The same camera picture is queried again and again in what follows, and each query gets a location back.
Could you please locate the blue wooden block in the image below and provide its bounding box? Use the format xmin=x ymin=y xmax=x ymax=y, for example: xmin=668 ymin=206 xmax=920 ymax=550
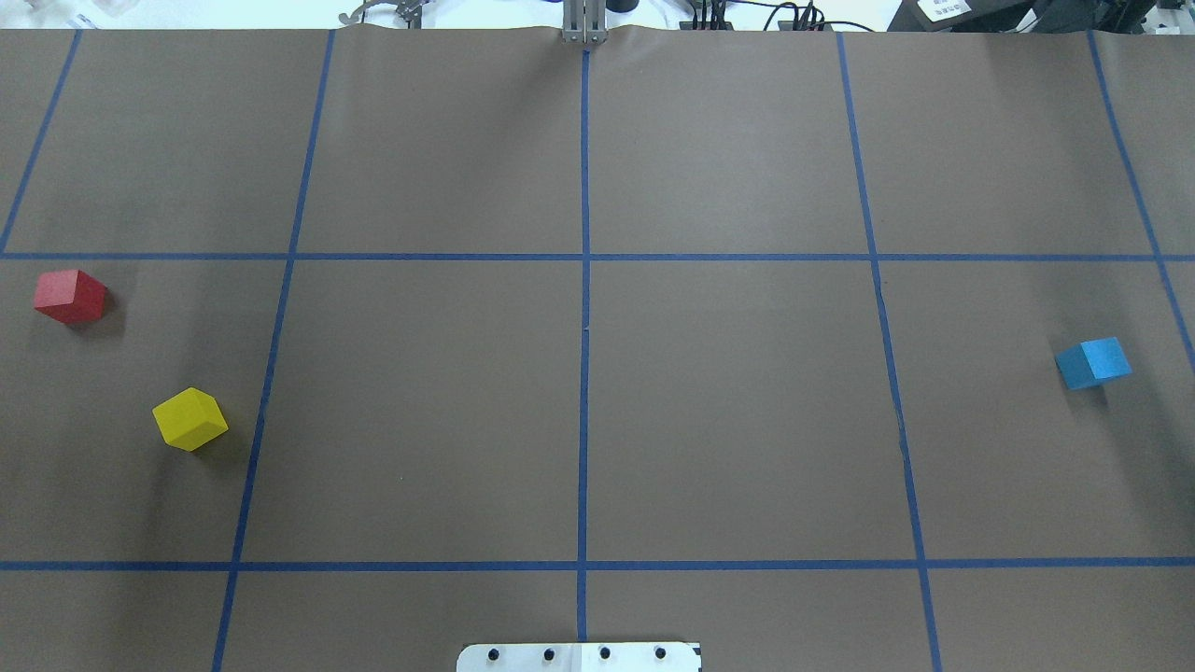
xmin=1055 ymin=337 xmax=1132 ymax=391

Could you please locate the red wooden block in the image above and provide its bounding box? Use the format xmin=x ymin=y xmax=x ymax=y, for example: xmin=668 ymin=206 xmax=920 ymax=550
xmin=33 ymin=269 xmax=108 ymax=325

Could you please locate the yellow wooden block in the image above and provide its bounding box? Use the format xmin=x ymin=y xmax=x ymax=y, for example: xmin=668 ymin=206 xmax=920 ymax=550
xmin=152 ymin=387 xmax=228 ymax=452

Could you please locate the aluminium frame post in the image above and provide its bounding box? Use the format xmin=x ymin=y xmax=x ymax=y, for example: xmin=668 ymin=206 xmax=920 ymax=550
xmin=560 ymin=0 xmax=609 ymax=48

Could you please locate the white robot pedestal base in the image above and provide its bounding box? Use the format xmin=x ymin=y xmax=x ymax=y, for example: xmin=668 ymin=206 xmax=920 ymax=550
xmin=456 ymin=641 xmax=703 ymax=671

